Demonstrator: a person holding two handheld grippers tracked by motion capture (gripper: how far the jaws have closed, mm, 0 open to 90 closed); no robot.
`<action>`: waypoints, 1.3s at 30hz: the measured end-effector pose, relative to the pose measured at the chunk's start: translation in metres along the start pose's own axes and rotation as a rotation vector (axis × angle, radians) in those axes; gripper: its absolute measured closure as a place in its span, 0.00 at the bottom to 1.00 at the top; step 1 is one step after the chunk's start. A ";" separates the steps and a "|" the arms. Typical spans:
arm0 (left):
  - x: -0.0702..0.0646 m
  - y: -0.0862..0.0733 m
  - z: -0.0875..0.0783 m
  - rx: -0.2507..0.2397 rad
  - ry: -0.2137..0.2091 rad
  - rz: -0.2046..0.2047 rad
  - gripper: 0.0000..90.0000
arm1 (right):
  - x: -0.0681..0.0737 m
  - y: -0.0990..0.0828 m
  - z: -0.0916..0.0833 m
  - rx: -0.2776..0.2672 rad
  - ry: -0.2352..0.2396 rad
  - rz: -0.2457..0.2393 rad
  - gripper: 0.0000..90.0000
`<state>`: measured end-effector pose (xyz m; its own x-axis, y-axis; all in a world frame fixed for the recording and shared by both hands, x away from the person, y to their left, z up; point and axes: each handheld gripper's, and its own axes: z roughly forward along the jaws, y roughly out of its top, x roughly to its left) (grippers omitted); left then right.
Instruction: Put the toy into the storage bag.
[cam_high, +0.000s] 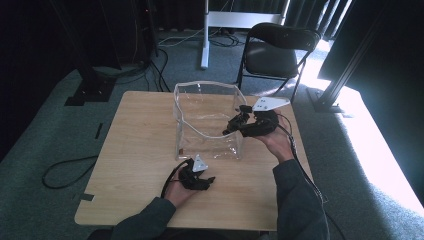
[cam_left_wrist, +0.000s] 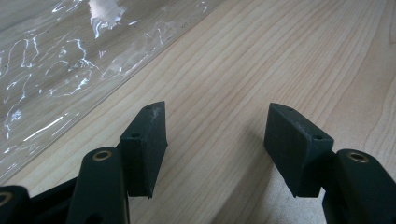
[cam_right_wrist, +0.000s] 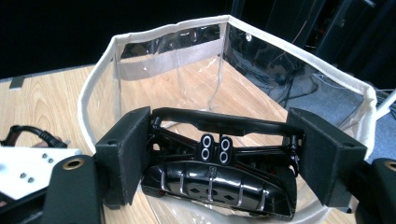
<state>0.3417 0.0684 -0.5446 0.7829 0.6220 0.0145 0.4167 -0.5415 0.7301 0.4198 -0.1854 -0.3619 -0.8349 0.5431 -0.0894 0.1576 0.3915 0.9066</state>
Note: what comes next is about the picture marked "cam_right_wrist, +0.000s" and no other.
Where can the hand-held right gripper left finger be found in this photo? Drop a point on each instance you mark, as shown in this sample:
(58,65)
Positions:
(124,161)

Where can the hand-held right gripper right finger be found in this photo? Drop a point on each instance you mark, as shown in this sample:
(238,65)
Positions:
(323,158)

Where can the black toy car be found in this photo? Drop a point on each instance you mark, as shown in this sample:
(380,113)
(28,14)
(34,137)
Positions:
(214,183)

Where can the clear storage bag white trim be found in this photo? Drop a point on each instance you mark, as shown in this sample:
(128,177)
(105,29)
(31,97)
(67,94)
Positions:
(162,63)

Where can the white metal stand pole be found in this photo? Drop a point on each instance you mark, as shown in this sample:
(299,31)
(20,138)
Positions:
(386,104)

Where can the grey tape strip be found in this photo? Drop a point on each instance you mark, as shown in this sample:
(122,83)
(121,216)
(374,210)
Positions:
(17,82)

